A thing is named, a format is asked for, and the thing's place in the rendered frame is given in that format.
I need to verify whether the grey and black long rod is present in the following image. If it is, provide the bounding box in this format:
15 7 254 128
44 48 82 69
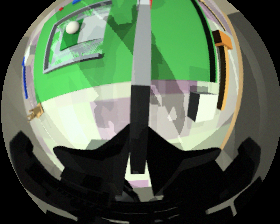
129 0 151 174

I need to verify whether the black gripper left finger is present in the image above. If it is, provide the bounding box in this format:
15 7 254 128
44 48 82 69
52 123 130 197

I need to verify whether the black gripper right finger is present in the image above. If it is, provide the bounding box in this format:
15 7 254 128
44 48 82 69
146 126 221 196

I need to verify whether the white golf ball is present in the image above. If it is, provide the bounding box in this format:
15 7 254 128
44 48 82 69
66 21 80 34

